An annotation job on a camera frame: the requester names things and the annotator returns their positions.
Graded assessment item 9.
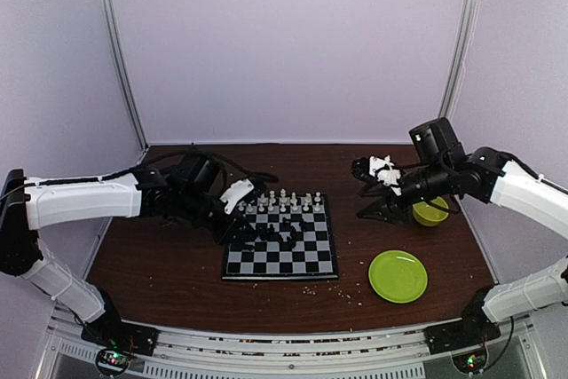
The green bowl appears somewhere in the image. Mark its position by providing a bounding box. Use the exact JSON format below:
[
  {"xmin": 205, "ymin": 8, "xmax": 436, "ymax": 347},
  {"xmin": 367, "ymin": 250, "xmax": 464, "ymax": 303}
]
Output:
[{"xmin": 412, "ymin": 197, "xmax": 450, "ymax": 227}]

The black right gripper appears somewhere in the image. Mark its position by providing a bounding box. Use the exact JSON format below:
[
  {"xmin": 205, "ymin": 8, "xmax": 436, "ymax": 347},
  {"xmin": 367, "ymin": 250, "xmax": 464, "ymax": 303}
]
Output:
[{"xmin": 355, "ymin": 160, "xmax": 453, "ymax": 225}]

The front aluminium rail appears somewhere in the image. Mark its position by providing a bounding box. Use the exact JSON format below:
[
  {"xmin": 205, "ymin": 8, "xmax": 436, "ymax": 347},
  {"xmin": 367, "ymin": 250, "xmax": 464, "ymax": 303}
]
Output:
[{"xmin": 43, "ymin": 303, "xmax": 547, "ymax": 379}]

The left aluminium frame post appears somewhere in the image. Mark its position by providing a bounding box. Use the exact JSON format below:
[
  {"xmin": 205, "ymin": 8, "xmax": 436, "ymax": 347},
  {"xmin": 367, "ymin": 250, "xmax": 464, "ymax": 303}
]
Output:
[{"xmin": 100, "ymin": 0, "xmax": 148, "ymax": 151}]

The green plate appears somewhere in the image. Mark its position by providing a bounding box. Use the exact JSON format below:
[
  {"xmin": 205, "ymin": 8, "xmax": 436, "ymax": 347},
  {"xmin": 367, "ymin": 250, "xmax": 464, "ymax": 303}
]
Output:
[{"xmin": 367, "ymin": 250, "xmax": 429, "ymax": 304}]

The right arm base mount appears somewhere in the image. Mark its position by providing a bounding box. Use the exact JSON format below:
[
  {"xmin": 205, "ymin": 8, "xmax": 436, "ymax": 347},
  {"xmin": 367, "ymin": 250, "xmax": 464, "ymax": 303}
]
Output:
[{"xmin": 424, "ymin": 304, "xmax": 501, "ymax": 375}]

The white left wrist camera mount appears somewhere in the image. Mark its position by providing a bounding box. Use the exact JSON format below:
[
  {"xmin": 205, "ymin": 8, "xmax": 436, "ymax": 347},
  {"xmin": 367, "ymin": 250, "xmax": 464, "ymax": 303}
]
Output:
[{"xmin": 220, "ymin": 178, "xmax": 255, "ymax": 215}]

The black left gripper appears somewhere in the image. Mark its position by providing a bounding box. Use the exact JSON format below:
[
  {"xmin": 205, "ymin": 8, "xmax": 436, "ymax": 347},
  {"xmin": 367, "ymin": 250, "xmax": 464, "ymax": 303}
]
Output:
[{"xmin": 177, "ymin": 186, "xmax": 257, "ymax": 247}]

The pile of black chess pieces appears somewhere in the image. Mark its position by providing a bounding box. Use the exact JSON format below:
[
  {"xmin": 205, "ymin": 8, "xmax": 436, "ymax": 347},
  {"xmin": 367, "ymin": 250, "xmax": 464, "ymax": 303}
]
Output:
[{"xmin": 256, "ymin": 218, "xmax": 312, "ymax": 250}]

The black and white chessboard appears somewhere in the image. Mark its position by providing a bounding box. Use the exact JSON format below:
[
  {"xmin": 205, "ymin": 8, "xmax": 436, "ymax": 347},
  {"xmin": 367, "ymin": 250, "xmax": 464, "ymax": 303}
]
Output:
[{"xmin": 221, "ymin": 192, "xmax": 339, "ymax": 280}]

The right aluminium frame post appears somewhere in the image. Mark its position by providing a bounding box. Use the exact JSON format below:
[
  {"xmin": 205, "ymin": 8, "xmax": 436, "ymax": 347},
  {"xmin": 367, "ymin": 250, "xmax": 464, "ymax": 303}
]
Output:
[{"xmin": 438, "ymin": 0, "xmax": 479, "ymax": 118}]

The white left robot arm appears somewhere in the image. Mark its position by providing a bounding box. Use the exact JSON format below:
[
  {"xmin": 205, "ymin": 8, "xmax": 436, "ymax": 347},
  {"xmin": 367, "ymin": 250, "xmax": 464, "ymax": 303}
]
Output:
[{"xmin": 1, "ymin": 150, "xmax": 269, "ymax": 347}]

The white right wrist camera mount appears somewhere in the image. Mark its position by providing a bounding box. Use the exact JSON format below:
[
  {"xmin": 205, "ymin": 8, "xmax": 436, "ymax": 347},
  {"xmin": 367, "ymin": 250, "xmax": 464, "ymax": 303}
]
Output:
[{"xmin": 368, "ymin": 155, "xmax": 402, "ymax": 196}]

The aluminium frame post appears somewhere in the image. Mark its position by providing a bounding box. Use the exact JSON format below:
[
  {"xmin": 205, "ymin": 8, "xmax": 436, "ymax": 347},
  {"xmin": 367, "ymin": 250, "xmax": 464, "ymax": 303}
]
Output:
[
  {"xmin": 100, "ymin": 0, "xmax": 148, "ymax": 151},
  {"xmin": 438, "ymin": 0, "xmax": 479, "ymax": 118}
]

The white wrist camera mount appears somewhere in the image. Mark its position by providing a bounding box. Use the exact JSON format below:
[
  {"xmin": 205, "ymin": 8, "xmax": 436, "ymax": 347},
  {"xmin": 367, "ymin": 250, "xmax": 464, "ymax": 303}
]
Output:
[
  {"xmin": 368, "ymin": 155, "xmax": 402, "ymax": 196},
  {"xmin": 220, "ymin": 178, "xmax": 255, "ymax": 215}
]

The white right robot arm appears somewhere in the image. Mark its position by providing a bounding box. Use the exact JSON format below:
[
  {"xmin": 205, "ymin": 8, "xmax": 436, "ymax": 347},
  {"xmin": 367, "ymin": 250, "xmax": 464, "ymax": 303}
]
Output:
[{"xmin": 351, "ymin": 117, "xmax": 567, "ymax": 345}]

